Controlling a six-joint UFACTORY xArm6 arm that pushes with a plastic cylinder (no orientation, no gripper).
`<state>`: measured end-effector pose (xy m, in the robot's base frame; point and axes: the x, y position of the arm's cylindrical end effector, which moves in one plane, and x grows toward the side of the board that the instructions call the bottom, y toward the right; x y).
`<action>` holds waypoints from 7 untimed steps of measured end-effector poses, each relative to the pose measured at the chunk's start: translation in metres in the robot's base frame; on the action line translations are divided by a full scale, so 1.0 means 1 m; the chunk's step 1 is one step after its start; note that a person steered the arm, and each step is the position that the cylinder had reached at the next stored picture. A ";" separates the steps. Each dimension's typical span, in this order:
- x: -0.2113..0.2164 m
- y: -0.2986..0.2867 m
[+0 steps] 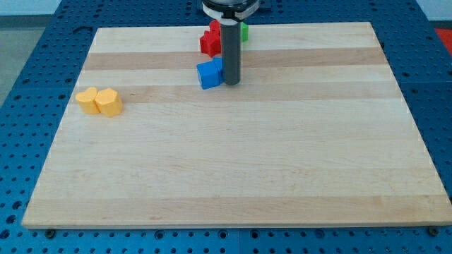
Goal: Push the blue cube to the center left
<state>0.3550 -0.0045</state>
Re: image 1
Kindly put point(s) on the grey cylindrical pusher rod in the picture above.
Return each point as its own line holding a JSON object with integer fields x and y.
{"x": 230, "y": 33}

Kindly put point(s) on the yellow heart block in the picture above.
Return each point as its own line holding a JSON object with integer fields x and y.
{"x": 86, "y": 100}

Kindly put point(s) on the blue cube block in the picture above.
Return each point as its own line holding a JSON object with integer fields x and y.
{"x": 210, "y": 73}

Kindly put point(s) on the yellow pentagon block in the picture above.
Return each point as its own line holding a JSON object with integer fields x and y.
{"x": 109, "y": 102}

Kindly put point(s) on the wooden board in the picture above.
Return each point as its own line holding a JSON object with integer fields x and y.
{"x": 316, "y": 134}

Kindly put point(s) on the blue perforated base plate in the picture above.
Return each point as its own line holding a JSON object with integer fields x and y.
{"x": 31, "y": 114}

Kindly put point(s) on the red star block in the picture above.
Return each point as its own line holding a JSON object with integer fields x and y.
{"x": 210, "y": 43}

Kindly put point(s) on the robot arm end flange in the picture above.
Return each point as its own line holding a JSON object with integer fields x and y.
{"x": 237, "y": 10}

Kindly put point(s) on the green block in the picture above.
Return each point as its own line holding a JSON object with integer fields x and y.
{"x": 244, "y": 32}

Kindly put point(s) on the red block behind rod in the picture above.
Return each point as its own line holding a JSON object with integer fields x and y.
{"x": 214, "y": 26}

